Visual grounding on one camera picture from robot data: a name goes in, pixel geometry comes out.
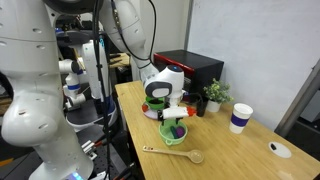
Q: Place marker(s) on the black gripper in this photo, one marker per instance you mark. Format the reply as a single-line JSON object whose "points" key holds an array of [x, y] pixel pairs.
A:
{"points": [[168, 120]]}

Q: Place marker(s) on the white round plate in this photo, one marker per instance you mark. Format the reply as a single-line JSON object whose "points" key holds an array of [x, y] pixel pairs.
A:
{"points": [[152, 114]]}

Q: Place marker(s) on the dark green toy zucchini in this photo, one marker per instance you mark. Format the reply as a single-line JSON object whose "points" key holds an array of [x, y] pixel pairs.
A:
{"points": [[173, 131]]}

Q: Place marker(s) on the purple toy vegetable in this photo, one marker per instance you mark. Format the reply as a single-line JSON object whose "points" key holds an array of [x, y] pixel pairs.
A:
{"points": [[180, 131]]}

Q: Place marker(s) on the red black microwave oven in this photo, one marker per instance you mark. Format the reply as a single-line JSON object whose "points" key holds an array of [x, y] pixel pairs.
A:
{"points": [[199, 70]]}

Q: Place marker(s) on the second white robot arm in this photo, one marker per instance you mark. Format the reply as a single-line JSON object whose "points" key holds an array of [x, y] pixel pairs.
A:
{"points": [[84, 93]]}

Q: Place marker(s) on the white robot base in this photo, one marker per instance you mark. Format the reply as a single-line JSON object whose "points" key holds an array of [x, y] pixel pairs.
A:
{"points": [[35, 118]]}

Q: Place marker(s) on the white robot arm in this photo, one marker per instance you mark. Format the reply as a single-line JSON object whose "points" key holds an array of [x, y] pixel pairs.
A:
{"points": [[122, 25]]}

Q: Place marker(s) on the bright green bowl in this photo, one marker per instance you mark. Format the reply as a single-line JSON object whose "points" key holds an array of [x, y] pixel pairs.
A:
{"points": [[155, 103]]}

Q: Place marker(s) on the mint green bowl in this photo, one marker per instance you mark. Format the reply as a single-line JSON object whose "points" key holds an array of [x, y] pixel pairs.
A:
{"points": [[167, 136]]}

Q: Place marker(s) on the black cup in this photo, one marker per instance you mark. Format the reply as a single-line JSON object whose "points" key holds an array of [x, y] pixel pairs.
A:
{"points": [[201, 107]]}

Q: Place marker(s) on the wooden spoon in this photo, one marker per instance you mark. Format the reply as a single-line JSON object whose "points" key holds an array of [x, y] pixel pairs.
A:
{"points": [[195, 156]]}

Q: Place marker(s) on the small green plant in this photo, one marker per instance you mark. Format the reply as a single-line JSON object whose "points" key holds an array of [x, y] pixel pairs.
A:
{"points": [[217, 93]]}

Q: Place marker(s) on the white blue paper cup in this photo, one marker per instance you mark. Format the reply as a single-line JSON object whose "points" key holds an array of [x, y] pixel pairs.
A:
{"points": [[240, 117]]}

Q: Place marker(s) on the white round table grommet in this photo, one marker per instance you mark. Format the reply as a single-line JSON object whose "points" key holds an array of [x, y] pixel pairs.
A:
{"points": [[279, 149]]}

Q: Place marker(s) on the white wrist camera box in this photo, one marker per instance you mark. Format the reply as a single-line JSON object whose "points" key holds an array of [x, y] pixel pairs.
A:
{"points": [[178, 112]]}

